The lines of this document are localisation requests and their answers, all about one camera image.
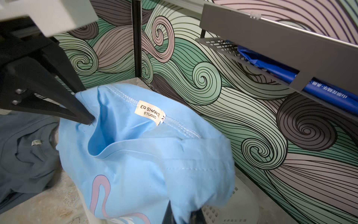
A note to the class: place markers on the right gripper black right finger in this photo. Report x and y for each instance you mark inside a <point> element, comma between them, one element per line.
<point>174,215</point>

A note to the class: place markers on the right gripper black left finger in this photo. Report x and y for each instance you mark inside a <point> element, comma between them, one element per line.
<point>37,77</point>

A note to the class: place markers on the white plastic basket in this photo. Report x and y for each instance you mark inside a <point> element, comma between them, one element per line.
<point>241,208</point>

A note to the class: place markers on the grey-blue t-shirt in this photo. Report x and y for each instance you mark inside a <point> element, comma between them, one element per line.
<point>29,159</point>

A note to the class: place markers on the light blue t-shirt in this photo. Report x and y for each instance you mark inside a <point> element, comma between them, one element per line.
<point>150,148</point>

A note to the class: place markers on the blue M&M candy bag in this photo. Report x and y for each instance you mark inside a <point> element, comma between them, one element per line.
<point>331,94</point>

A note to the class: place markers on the black wall shelf tray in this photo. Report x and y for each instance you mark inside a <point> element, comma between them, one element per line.
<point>314,56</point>

